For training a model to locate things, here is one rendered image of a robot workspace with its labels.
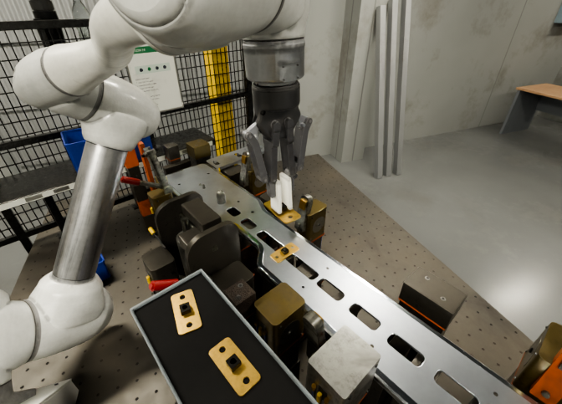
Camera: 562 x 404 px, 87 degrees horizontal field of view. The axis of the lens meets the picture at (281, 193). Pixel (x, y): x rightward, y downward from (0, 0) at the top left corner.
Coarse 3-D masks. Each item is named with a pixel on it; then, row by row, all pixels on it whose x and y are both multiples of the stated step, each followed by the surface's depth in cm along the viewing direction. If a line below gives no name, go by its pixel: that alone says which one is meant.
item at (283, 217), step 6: (264, 204) 60; (270, 204) 60; (282, 204) 58; (270, 210) 58; (282, 210) 57; (288, 210) 58; (276, 216) 56; (282, 216) 56; (288, 216) 56; (294, 216) 56; (300, 216) 56; (288, 222) 54
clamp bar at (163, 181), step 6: (144, 150) 93; (150, 150) 93; (156, 150) 95; (144, 156) 93; (150, 156) 93; (150, 162) 96; (156, 162) 95; (156, 168) 96; (156, 174) 98; (162, 174) 98; (162, 180) 99; (162, 186) 100
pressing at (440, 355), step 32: (224, 192) 111; (256, 224) 96; (320, 256) 84; (352, 288) 75; (352, 320) 67; (384, 320) 67; (416, 320) 67; (384, 352) 61; (448, 352) 61; (384, 384) 56; (416, 384) 56; (480, 384) 56
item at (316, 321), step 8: (312, 312) 57; (304, 320) 57; (312, 320) 55; (320, 320) 56; (304, 328) 60; (312, 328) 56; (320, 328) 56; (312, 336) 59; (320, 336) 58; (312, 344) 63; (320, 344) 60
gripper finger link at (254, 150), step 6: (240, 132) 47; (246, 132) 46; (246, 138) 46; (252, 138) 46; (252, 144) 46; (258, 144) 47; (252, 150) 48; (258, 150) 48; (252, 156) 49; (258, 156) 48; (252, 162) 51; (258, 162) 49; (258, 168) 49; (264, 168) 50; (258, 174) 51; (264, 174) 50; (264, 180) 51
